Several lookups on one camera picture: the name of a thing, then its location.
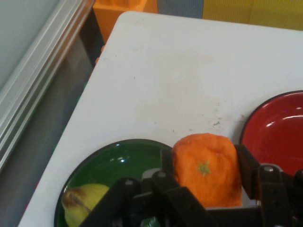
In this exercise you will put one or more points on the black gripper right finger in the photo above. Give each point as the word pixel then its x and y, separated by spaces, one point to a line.
pixel 272 189

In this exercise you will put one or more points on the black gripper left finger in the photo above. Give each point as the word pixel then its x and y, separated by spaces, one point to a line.
pixel 146 201

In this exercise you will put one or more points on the orange toy tangerine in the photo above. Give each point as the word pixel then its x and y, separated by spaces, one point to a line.
pixel 208 165

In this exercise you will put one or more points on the green round plate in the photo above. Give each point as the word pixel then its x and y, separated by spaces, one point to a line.
pixel 106 163

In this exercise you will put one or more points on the red round plate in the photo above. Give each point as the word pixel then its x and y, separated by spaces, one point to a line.
pixel 272 130

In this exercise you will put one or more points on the yellow-green toy pear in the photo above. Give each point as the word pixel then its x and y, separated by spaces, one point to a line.
pixel 80 203

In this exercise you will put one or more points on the grey foam building block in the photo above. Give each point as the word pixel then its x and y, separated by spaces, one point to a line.
pixel 180 7

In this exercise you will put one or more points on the horizontal aluminium rail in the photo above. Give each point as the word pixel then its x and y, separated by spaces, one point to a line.
pixel 30 78

